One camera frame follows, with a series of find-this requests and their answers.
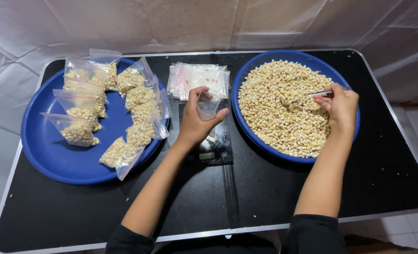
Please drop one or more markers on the person's left hand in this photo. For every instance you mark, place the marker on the person's left hand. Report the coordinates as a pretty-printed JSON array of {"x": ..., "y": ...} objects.
[{"x": 191, "y": 123}]

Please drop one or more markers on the person's right hand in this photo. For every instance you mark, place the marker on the person's right hand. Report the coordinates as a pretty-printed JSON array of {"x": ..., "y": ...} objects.
[{"x": 343, "y": 109}]

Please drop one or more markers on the person's right fingers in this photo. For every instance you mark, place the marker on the person's right fingers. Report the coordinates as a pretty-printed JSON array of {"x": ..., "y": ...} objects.
[{"x": 323, "y": 102}]

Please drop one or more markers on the metal spoon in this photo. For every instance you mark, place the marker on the metal spoon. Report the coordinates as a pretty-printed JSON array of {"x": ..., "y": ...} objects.
[{"x": 318, "y": 93}]

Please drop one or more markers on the small clear zip bag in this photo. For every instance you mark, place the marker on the small clear zip bag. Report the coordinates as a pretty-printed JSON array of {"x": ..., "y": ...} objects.
[{"x": 209, "y": 105}]

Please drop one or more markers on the heap of loose peanuts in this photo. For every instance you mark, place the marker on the heap of loose peanuts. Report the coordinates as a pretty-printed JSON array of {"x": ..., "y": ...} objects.
[{"x": 276, "y": 123}]

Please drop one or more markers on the blue round tray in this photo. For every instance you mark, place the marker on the blue round tray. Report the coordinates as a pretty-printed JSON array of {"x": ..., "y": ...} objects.
[
  {"x": 46, "y": 155},
  {"x": 283, "y": 54}
]

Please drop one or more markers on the black digital kitchen scale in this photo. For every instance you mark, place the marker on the black digital kitchen scale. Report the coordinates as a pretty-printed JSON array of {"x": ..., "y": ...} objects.
[{"x": 216, "y": 151}]

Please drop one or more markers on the stack of empty zip bags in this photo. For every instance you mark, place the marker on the stack of empty zip bags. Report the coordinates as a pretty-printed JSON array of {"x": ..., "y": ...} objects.
[{"x": 195, "y": 76}]

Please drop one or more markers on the black long-sleeved shirt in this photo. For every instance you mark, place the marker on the black long-sleeved shirt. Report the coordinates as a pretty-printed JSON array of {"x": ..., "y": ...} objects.
[{"x": 311, "y": 236}]

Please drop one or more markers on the white backdrop cloth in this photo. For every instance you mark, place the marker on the white backdrop cloth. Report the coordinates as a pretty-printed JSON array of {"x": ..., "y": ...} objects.
[{"x": 195, "y": 21}]

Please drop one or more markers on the group of filled peanut bags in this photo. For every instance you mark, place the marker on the group of filled peanut bags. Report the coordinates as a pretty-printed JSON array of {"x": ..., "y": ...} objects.
[{"x": 138, "y": 134}]

